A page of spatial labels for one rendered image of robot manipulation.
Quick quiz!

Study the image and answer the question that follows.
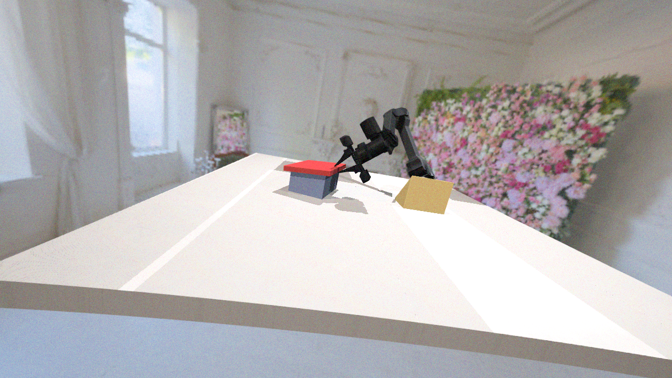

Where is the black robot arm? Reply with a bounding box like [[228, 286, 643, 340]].
[[360, 107, 435, 179]]

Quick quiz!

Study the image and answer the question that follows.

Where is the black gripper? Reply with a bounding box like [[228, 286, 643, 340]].
[[335, 135, 376, 184]]

